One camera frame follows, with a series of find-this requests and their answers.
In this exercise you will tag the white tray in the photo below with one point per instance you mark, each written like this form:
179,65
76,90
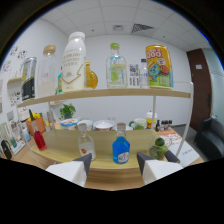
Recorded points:
18,146

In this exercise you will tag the clear water bottle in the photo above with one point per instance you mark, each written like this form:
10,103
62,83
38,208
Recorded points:
144,75

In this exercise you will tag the white printed notebook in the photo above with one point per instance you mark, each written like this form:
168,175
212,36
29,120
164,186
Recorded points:
183,148

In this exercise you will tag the clear bottle green cap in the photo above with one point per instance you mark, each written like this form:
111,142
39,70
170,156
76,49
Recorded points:
116,71

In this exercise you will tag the white blue small bottle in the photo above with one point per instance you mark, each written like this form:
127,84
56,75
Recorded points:
26,135

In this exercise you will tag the white bowl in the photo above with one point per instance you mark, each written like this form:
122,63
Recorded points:
104,125
86,124

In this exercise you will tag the gripper right finger white block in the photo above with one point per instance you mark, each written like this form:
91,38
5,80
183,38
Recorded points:
156,168

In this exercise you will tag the large clear cork-lidded jar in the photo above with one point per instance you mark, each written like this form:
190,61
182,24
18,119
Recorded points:
46,76

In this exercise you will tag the ceiling air vent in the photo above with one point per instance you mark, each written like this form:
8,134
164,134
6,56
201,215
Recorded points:
142,28

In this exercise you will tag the red liquid bottle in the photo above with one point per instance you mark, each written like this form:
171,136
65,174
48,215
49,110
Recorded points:
40,140

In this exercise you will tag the orange pot with utensils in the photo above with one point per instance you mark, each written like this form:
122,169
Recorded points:
35,126

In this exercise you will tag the blue liquid bottle grey cap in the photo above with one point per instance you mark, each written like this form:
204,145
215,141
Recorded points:
121,150

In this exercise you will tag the white-framed wooden two-tier rack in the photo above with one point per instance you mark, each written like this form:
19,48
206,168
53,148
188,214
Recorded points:
103,93

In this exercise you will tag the gripper left finger white block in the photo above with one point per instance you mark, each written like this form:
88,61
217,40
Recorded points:
71,170

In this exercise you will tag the blue-rimmed bowl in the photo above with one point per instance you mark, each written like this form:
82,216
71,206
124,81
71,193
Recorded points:
69,124

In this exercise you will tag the wooden wall shelf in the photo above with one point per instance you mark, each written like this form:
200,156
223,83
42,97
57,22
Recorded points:
13,80

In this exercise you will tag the large black yellow can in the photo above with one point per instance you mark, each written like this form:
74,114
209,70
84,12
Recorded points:
28,80

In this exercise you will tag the large yellow cartoon can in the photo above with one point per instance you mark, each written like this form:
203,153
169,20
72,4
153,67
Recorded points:
159,66

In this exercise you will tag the teal liquid bottle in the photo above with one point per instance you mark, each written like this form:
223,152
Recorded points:
60,83

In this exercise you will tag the glass jar of limes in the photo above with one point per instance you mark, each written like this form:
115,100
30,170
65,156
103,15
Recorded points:
158,148

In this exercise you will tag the green potted plant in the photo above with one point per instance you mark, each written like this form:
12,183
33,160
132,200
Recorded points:
67,110

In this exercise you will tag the large white milk bottle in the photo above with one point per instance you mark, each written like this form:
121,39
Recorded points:
74,63

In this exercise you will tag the dark brown door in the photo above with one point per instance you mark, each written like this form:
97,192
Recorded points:
199,90

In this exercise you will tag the black sofa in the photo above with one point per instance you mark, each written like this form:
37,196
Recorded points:
210,138

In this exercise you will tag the dark cylindrical muddler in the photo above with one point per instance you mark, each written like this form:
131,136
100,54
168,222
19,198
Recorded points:
172,156

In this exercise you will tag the black handbag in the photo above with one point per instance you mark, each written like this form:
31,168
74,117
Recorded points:
6,150

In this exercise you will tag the clear bottle red label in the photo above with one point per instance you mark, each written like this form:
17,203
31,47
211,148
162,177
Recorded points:
86,145

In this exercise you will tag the small dark bottles set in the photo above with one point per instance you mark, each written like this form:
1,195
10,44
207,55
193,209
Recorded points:
164,125

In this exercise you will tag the amber liquid bottle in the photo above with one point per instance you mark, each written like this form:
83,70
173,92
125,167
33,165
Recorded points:
91,78

